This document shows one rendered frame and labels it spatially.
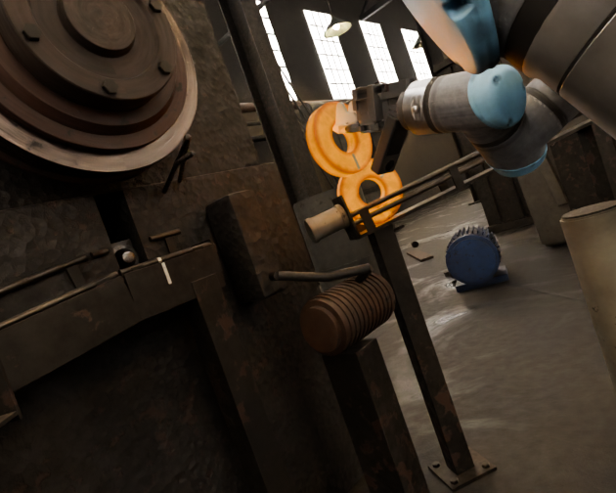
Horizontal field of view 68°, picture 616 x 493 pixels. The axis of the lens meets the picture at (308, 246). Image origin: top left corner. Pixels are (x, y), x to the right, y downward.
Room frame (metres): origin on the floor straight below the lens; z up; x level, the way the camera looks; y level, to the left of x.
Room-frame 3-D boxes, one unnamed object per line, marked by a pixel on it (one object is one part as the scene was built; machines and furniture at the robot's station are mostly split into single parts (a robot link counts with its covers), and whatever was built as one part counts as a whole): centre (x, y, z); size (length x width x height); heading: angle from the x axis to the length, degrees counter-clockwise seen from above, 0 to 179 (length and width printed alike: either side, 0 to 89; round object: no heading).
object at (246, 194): (1.03, 0.13, 0.68); 0.11 x 0.08 x 0.24; 47
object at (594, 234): (0.92, -0.57, 0.26); 0.12 x 0.12 x 0.52
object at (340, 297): (1.00, -0.04, 0.27); 0.22 x 0.13 x 0.53; 137
